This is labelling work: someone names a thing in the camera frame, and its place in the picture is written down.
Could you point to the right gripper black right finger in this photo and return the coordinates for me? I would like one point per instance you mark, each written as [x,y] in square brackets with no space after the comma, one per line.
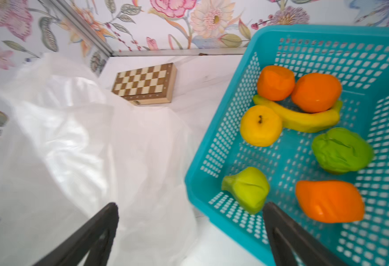
[288,240]

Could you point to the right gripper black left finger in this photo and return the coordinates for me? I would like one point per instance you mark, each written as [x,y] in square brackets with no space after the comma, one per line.
[92,241]

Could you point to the orange fruit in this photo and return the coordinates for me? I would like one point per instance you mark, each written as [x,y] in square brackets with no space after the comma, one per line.
[275,83]
[315,92]
[330,201]

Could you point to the yellow green pear fruit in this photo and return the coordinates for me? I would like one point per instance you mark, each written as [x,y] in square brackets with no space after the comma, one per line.
[250,188]

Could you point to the white plastic bag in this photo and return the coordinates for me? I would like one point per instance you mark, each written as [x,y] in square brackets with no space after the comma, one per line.
[71,147]

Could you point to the yellow apple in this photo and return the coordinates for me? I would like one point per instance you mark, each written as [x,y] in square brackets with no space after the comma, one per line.
[260,126]

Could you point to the yellow banana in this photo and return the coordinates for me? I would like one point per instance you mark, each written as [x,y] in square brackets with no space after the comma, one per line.
[303,122]

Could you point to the wooden chessboard box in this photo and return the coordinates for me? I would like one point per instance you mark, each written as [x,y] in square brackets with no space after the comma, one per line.
[148,85]

